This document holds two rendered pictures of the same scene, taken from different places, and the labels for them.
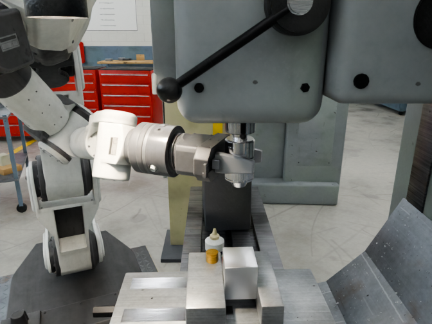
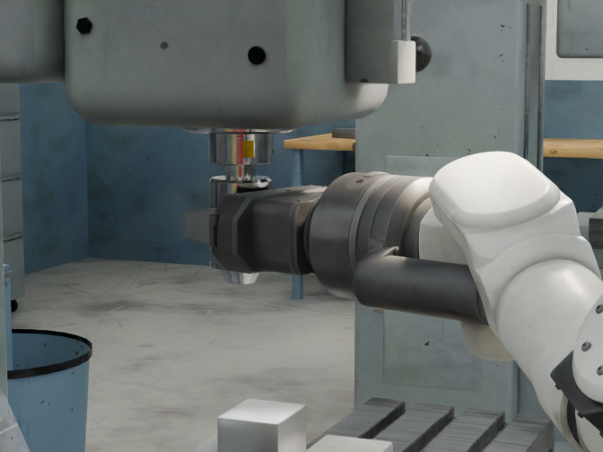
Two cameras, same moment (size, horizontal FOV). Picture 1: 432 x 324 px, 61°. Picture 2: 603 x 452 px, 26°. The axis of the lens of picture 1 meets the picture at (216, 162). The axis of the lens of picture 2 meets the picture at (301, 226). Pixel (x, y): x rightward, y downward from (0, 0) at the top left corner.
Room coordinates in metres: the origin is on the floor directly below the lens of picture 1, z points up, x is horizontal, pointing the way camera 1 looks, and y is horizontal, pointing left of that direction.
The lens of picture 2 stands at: (1.43, 0.39, 1.36)
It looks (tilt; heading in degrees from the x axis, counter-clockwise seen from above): 8 degrees down; 204
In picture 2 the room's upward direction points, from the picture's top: straight up
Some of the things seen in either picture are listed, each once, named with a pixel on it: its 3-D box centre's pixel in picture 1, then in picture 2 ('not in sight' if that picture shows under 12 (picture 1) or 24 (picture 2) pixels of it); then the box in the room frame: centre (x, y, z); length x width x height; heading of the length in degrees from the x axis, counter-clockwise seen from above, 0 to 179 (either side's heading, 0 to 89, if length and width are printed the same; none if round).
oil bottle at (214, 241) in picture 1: (214, 251); not in sight; (0.68, 0.00, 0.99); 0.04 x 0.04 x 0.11
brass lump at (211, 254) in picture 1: (212, 256); not in sight; (0.57, 0.01, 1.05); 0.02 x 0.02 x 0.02
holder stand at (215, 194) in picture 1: (224, 180); not in sight; (0.98, -0.02, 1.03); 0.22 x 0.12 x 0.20; 4
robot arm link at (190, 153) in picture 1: (186, 153); (331, 237); (0.59, 0.05, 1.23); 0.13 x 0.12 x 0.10; 161
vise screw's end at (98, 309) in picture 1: (106, 311); not in sight; (0.51, 0.19, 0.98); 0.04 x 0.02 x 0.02; 92
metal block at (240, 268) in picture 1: (238, 272); (262, 447); (0.52, -0.04, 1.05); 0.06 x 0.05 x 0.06; 2
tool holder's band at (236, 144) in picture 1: (240, 141); (240, 184); (0.56, -0.04, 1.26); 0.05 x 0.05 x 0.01
